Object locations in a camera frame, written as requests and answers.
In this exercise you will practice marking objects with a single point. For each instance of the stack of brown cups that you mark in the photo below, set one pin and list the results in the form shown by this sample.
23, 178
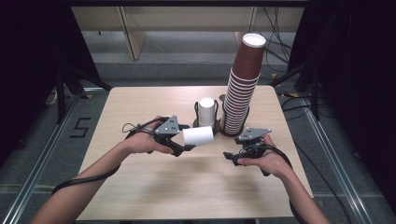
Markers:
236, 105

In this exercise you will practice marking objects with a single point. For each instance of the person's left hand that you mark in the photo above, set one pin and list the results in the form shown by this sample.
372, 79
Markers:
141, 143

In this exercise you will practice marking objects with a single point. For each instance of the dark brown double cup holder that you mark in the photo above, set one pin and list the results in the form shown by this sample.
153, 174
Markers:
232, 133

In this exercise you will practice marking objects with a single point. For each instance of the stack of white cups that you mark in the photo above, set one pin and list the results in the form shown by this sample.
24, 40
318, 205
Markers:
207, 112

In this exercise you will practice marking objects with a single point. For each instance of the white paper cup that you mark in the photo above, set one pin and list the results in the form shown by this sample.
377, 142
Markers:
198, 136

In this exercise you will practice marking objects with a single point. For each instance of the light wooden shelf unit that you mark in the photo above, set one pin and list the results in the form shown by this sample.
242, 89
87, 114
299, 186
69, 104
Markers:
186, 18

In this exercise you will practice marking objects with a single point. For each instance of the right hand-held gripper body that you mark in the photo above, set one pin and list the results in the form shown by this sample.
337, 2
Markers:
254, 133

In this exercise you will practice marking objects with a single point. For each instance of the aluminium floor rail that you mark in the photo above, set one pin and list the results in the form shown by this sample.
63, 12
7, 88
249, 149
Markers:
341, 174
37, 174

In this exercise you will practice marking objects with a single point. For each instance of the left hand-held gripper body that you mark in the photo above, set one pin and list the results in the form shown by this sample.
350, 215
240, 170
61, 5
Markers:
168, 126

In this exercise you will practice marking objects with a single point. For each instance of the brown ribbed paper cup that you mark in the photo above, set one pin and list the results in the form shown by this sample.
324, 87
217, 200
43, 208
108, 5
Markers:
249, 60

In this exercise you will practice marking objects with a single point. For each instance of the black metal stand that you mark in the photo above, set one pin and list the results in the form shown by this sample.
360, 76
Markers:
60, 96
315, 93

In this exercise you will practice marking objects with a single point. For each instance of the person's right hand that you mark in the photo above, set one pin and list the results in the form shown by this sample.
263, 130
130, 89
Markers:
272, 161

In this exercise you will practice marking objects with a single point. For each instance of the dark curtain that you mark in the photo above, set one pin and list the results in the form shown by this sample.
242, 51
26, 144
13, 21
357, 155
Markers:
358, 62
28, 46

